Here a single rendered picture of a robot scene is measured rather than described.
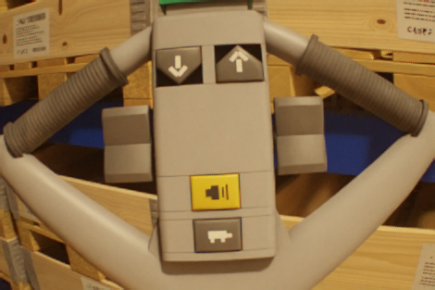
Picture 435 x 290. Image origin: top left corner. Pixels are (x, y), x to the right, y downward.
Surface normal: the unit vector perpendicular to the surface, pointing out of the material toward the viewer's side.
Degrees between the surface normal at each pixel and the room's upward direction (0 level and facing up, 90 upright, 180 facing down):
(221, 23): 74
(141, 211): 90
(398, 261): 90
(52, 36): 90
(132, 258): 69
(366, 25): 90
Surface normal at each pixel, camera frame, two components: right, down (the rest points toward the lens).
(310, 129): -0.02, 0.26
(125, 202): -0.51, 0.25
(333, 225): -0.11, -0.11
